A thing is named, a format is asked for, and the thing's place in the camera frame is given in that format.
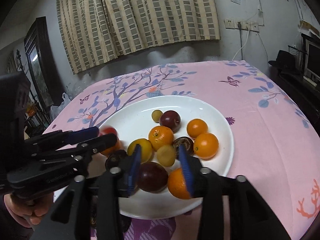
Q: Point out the yellow-green plum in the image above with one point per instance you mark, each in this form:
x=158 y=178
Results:
x=145 y=150

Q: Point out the person's left hand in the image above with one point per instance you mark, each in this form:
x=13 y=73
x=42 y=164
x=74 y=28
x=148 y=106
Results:
x=25 y=211

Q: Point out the red cherry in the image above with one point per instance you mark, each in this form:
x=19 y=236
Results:
x=108 y=130

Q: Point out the beige checked curtain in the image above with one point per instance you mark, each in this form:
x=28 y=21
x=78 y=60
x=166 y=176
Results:
x=137 y=17

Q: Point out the black hat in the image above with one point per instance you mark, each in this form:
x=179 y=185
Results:
x=285 y=61

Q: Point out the orange mandarin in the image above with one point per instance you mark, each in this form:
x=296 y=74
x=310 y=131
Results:
x=176 y=183
x=197 y=128
x=206 y=145
x=161 y=137

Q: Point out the purple plum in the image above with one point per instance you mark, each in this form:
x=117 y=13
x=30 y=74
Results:
x=152 y=177
x=170 y=120

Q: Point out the pink printed tablecloth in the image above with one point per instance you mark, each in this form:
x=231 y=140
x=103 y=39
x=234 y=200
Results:
x=262 y=135

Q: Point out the dark wooden framed cabinet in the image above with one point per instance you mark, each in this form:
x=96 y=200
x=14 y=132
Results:
x=37 y=60

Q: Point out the white plate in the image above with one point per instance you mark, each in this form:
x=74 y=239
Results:
x=215 y=120

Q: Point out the small orange kumquat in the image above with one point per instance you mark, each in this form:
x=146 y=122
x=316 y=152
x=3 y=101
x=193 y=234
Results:
x=111 y=150

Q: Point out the white wall socket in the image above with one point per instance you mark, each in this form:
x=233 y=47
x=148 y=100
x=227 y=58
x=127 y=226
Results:
x=228 y=23

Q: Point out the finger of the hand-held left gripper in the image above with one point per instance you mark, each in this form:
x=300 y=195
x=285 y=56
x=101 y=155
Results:
x=102 y=142
x=82 y=132

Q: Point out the clear plastic bag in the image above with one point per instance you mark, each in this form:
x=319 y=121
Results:
x=58 y=107

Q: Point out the dark desk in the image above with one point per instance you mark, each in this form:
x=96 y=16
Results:
x=295 y=90

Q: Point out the computer monitor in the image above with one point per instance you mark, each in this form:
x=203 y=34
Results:
x=313 y=60

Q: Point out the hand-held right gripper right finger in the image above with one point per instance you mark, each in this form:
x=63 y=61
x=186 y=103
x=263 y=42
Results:
x=185 y=170

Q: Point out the white wall socket strip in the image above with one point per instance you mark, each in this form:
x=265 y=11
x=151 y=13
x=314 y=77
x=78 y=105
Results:
x=248 y=26

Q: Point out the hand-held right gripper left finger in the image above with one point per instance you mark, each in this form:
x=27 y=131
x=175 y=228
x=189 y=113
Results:
x=135 y=165

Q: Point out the small yellow fruit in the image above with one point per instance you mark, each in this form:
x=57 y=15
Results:
x=166 y=155
x=157 y=116

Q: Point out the wrinkled dark brown fruit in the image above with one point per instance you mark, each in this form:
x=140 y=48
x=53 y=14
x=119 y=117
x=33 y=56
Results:
x=186 y=143

